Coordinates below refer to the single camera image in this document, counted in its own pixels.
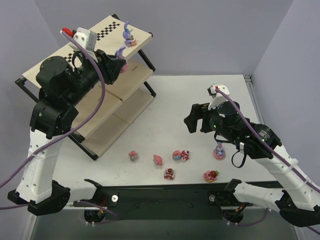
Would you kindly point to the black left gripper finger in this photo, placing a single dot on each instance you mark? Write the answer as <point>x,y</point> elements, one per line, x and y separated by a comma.
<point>102,63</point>
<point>114,68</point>

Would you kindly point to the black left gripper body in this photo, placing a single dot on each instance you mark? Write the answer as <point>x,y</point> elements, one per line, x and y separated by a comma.
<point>106,66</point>

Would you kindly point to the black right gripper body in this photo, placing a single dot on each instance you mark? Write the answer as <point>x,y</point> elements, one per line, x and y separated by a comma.
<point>203,119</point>

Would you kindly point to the purple bunny holding cupcake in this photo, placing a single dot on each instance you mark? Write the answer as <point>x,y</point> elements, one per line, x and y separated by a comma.
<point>129,39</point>

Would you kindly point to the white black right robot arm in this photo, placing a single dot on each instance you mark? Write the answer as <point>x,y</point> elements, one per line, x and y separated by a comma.
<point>298,199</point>

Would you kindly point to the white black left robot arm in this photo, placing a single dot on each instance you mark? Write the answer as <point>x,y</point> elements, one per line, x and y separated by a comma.
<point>62,87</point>

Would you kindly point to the beige three-tier shelf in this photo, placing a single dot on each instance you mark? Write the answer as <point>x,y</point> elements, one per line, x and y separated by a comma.
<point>123,102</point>

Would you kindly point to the pink bear red cake toy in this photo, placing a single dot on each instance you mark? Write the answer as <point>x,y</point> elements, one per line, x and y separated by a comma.
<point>181,155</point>

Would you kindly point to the pink lying figure toy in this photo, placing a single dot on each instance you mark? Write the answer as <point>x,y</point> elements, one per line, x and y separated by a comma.
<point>157,160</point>

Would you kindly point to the pink bear strawberry donut toy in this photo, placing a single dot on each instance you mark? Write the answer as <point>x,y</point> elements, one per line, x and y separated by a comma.
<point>210,176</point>

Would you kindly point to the strawberry cake slice toy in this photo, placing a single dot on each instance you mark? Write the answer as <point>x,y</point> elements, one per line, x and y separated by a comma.
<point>169,174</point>

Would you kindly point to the pink figure flower wreath toy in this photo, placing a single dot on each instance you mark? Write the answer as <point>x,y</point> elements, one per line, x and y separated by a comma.
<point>133,155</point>

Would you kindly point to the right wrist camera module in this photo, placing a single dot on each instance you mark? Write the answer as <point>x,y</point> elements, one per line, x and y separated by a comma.
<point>217,92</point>

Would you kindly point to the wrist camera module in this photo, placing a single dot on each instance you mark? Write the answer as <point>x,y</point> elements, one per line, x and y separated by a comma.
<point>84,37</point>
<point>217,92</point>

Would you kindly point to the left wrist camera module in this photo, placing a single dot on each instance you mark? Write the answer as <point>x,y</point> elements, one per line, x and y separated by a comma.
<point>84,37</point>

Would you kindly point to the aluminium table frame rail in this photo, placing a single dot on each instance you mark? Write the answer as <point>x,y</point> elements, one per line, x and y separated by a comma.
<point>249,84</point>

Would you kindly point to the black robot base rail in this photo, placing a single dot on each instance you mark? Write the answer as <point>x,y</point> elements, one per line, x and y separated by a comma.
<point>204,201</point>

